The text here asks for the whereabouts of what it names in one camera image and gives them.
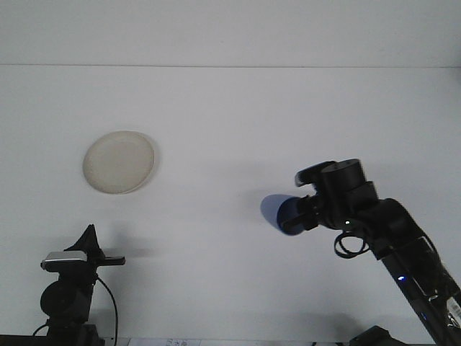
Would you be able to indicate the pale blue cup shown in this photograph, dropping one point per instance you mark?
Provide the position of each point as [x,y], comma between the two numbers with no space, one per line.
[288,212]

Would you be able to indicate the pale round plate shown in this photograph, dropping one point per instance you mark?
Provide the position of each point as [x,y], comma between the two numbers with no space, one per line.
[119,162]

